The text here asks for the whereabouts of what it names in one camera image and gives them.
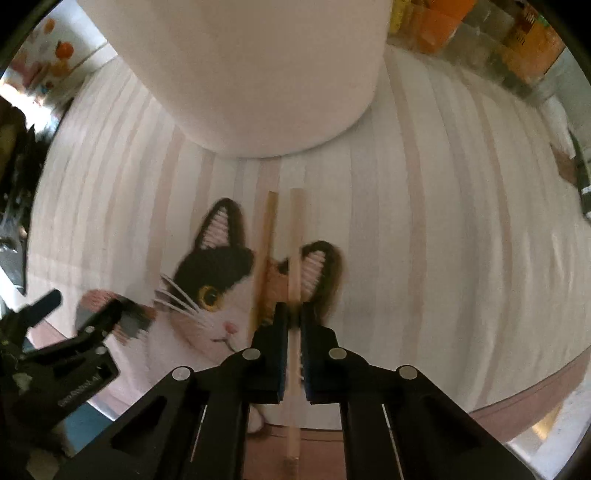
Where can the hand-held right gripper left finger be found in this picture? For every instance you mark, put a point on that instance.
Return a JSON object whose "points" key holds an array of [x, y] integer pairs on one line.
{"points": [[277, 355]]}

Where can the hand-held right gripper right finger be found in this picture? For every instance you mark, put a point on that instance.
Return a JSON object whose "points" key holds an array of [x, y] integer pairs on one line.
{"points": [[307, 355]]}

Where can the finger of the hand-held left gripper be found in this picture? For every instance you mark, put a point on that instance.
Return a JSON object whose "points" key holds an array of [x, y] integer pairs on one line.
{"points": [[46, 304], [106, 318]]}

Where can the wooden chopstick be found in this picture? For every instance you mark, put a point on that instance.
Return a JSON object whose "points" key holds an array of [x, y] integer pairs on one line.
{"points": [[295, 230], [267, 230]]}

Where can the pink utensil holder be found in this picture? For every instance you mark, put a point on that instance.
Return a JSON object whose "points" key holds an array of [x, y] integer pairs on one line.
{"points": [[240, 69]]}

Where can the teal cabinet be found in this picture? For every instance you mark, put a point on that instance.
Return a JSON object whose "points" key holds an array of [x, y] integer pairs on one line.
{"points": [[87, 424]]}

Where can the black gas stove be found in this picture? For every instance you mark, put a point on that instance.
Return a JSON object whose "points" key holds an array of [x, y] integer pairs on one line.
{"points": [[18, 184]]}

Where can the striped cat print tablecloth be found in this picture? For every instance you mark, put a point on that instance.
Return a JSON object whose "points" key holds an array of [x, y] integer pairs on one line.
{"points": [[438, 230]]}

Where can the brown coaster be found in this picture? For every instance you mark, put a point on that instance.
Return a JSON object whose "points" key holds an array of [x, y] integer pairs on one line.
{"points": [[562, 161]]}

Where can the black smartphone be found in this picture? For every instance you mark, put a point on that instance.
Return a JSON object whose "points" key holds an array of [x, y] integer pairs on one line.
{"points": [[582, 180]]}

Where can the clear condiment tray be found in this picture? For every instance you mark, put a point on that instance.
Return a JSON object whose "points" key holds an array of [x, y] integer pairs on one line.
{"points": [[480, 50]]}

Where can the yellow box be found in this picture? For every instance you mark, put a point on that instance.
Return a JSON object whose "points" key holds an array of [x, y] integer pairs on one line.
{"points": [[401, 16]]}

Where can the white and orange packet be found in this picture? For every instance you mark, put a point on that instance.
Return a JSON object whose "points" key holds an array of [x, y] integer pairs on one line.
{"points": [[438, 23]]}

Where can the dark bottle orange label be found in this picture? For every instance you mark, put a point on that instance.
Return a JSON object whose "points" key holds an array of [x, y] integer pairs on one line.
{"points": [[531, 41]]}

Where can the fruit wall sticker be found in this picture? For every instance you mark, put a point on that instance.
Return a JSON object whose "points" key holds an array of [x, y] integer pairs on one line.
{"points": [[60, 50]]}

